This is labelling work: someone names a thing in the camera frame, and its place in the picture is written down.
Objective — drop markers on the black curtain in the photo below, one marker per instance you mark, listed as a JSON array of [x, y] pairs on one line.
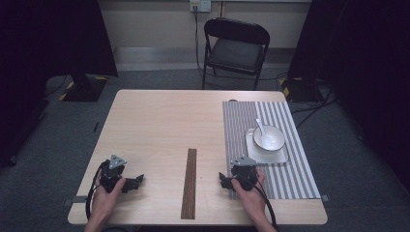
[[48, 48], [361, 64]]

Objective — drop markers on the person's left hand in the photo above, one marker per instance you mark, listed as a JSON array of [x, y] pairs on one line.
[[104, 203]]

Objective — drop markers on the white square plate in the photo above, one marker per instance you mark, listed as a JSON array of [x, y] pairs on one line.
[[269, 157]]

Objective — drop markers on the row of brown chopsticks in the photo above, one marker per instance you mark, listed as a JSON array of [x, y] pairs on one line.
[[189, 183]]

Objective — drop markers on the small black floor strip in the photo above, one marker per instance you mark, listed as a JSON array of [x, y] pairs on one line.
[[95, 127]]

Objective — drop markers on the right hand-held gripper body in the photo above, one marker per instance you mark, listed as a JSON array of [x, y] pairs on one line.
[[245, 175]]

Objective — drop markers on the person's right hand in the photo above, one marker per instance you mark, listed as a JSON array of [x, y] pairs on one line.
[[253, 201]]

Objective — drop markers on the white wall socket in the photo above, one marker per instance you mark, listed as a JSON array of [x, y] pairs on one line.
[[200, 5]]

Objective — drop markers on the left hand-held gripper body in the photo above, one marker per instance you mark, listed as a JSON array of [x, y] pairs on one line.
[[111, 179]]

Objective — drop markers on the grey striped placemat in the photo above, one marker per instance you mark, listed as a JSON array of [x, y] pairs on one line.
[[238, 129]]

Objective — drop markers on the black folding chair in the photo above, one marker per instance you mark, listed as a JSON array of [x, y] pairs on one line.
[[237, 53]]

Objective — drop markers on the black stand base striped tape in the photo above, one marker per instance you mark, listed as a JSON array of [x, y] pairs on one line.
[[84, 88], [298, 90]]

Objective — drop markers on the grey table edge bracket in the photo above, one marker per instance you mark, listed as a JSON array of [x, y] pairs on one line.
[[75, 199], [325, 198]]

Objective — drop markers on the white ceramic spoon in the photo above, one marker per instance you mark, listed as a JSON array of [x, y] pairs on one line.
[[261, 127]]

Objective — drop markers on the white round bowl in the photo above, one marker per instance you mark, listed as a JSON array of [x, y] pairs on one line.
[[274, 141]]

